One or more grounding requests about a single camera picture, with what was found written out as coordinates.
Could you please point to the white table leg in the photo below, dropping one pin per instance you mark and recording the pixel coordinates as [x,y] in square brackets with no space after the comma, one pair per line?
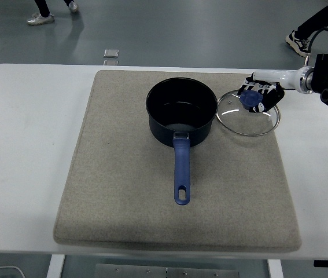
[276,269]
[55,266]

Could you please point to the square metal floor plate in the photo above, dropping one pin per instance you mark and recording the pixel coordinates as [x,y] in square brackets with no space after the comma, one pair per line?
[111,53]
[110,62]

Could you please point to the grey metal plate with screws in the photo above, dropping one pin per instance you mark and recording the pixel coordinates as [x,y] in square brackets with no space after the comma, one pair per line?
[166,272]

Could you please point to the glass pot lid blue knob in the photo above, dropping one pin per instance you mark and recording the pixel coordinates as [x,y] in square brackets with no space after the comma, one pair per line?
[247,124]

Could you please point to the beige fabric mat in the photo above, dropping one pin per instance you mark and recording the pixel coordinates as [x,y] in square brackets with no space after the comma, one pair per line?
[123,188]

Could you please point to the person with light shoes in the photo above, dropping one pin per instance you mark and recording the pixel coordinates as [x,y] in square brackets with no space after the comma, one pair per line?
[40,17]

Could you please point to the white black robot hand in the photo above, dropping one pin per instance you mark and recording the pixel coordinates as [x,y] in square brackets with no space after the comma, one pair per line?
[276,76]

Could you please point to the person with black white sneakers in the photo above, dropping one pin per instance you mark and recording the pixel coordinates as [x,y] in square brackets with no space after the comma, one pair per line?
[317,20]

